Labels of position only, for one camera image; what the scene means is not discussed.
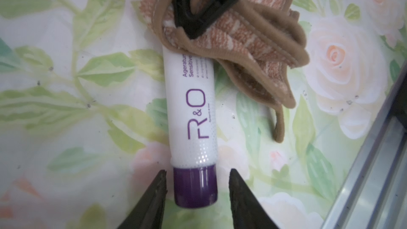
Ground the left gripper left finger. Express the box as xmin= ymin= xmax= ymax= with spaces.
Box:
xmin=118 ymin=170 xmax=167 ymax=229

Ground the purple cap toothpaste tube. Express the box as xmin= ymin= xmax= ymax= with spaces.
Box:
xmin=163 ymin=48 xmax=218 ymax=209

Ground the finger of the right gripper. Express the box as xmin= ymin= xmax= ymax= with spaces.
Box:
xmin=172 ymin=0 xmax=238 ymax=39

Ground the aluminium front rail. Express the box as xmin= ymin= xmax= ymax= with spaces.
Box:
xmin=322 ymin=65 xmax=407 ymax=229

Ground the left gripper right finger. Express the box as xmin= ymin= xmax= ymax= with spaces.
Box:
xmin=229 ymin=169 xmax=278 ymax=229

